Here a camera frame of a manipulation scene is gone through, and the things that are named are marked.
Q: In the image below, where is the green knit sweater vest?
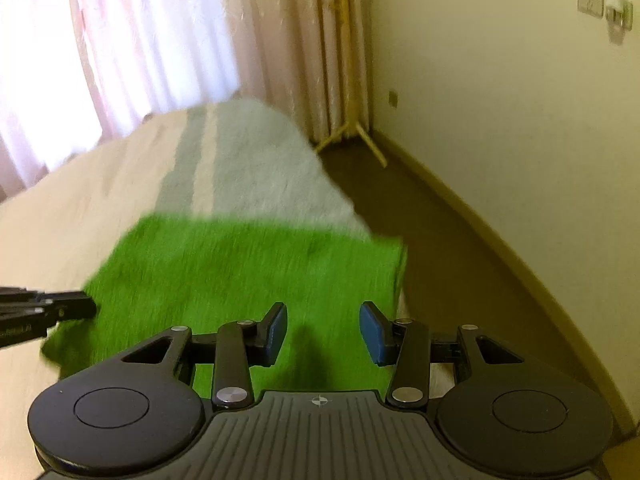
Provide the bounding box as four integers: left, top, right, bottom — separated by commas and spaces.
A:
41, 216, 407, 391

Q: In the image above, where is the wooden coat stand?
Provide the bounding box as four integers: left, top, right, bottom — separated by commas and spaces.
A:
314, 0, 388, 169

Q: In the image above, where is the pink curtain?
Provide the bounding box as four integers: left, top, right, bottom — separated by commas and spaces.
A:
1, 0, 370, 197

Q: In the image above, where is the low wall socket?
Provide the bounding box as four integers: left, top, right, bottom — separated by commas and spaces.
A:
388, 90, 398, 108

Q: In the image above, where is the wall socket plate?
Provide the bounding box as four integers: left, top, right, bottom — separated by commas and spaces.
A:
577, 0, 604, 18

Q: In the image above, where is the white wall plug adapter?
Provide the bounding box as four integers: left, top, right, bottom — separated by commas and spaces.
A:
604, 0, 634, 30

